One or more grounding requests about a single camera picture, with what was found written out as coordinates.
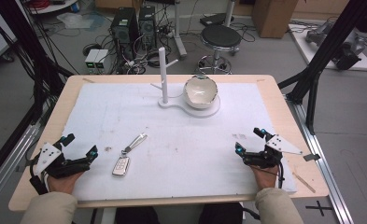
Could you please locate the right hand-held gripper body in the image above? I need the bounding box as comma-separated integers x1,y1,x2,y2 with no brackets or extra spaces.
242,133,303,170

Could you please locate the white key hanger stand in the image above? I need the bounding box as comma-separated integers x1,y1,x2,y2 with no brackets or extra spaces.
149,46,221,119

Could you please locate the small white power box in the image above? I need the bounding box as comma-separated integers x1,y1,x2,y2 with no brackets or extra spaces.
93,49,110,70
84,49,100,70

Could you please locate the grey machine on board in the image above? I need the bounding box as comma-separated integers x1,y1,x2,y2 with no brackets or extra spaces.
304,21,366,71

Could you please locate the black flat case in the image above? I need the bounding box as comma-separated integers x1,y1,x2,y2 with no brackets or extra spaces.
199,12,235,28

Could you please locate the light wooden table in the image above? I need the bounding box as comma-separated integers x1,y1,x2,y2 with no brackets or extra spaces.
7,74,331,213

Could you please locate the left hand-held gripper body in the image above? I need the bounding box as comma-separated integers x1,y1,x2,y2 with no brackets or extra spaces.
29,142,92,180

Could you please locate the small black clip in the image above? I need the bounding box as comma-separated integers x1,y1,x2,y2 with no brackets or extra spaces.
303,152,322,162

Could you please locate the person's left leg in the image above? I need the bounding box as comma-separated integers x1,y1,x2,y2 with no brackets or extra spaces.
115,205,161,224

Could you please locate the white platform board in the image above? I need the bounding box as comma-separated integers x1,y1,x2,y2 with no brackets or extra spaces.
288,22,367,72

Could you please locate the clear plastic sheet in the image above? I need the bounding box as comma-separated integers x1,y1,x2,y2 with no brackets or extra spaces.
56,11,106,32

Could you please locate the white metal stand leg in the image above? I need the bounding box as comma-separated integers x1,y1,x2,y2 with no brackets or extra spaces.
171,0,189,59

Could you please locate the white ceramic bowl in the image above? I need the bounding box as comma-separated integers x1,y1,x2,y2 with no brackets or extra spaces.
182,74,219,110

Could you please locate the person's right hand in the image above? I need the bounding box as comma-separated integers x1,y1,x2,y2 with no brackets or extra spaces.
250,164,281,191

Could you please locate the brown cardboard box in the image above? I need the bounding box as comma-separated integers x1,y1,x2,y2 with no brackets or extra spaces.
251,0,299,39

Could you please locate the black round stool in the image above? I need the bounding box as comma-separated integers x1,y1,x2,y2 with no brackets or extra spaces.
197,23,244,76

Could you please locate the aluminium rail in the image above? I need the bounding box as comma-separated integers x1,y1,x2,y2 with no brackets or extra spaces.
0,123,43,213
285,92,355,224

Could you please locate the silver car key with strap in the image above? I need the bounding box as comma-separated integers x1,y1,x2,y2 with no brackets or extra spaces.
111,133,148,178

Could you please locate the person's left hand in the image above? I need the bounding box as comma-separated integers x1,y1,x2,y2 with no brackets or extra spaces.
46,170,86,196

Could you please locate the white foam mat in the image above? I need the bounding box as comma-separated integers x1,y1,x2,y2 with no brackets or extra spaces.
61,81,298,202

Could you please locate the person's leg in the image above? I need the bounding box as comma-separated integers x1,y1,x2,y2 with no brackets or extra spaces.
199,203,245,224
115,205,161,224

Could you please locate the black metal frame with cables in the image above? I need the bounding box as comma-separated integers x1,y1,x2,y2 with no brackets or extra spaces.
0,0,74,188

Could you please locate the person's right leg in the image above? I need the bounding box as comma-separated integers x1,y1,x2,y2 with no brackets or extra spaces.
199,203,245,224

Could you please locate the black computer tower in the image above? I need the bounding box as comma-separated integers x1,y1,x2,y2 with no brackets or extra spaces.
137,5,158,49
109,7,139,45

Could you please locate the thin wooden stick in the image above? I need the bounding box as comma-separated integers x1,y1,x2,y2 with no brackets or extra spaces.
291,171,317,194

